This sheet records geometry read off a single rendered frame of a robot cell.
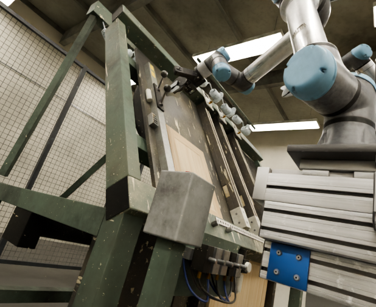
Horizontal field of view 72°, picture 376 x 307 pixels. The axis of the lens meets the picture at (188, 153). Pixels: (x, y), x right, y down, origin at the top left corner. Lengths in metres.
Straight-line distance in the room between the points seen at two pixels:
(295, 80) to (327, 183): 0.25
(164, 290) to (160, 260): 0.07
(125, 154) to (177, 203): 0.32
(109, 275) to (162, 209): 0.26
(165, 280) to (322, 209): 0.41
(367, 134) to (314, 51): 0.23
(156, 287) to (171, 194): 0.23
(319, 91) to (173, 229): 0.47
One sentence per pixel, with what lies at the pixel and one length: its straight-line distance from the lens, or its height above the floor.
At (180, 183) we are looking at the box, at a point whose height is 0.89.
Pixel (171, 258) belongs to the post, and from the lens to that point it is 0.71.
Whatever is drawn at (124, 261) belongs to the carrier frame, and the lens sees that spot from 0.86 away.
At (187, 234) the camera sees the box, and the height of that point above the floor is 0.78.
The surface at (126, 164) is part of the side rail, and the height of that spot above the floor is 0.94.
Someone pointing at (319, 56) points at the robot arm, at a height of 1.21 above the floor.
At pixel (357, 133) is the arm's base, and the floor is 1.09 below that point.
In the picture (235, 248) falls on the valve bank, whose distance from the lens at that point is 1.36.
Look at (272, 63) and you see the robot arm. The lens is 1.17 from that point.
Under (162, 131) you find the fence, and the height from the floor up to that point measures 1.21.
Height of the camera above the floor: 0.76
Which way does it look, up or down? 18 degrees up
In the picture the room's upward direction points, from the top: 16 degrees clockwise
